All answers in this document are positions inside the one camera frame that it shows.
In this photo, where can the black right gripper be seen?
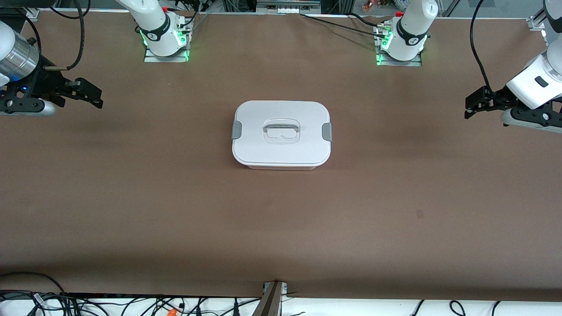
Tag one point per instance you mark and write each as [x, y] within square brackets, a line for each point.
[42, 81]

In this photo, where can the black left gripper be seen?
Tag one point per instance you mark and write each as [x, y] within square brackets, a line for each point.
[499, 96]

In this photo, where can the white lid with grey clips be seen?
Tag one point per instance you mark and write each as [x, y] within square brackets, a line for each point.
[281, 151]

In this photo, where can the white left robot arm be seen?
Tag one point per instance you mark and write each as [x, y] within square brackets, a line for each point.
[522, 87]

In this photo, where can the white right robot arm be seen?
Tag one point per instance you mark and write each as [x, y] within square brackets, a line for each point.
[153, 26]

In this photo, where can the pink translucent plastic box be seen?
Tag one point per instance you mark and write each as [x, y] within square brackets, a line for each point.
[281, 167]

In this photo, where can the copper coloured clutter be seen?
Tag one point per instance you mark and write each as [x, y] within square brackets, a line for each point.
[382, 5]

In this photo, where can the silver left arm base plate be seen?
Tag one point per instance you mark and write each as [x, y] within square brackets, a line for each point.
[399, 63]

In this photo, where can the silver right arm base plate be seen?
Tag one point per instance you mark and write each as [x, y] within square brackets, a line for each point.
[167, 58]

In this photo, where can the silver table corner bracket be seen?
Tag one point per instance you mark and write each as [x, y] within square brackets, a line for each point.
[536, 24]

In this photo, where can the aluminium profile with bracket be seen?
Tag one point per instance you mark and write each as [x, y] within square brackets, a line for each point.
[270, 303]

